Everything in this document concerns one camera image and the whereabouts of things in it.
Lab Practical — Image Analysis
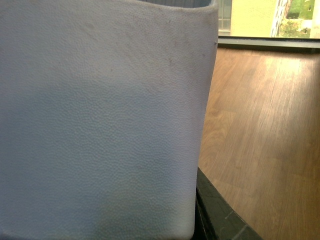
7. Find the light blue slipper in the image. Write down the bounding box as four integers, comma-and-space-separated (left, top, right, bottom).
0, 0, 219, 240

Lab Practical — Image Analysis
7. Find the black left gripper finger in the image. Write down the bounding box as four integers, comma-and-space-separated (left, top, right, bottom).
193, 169, 262, 240

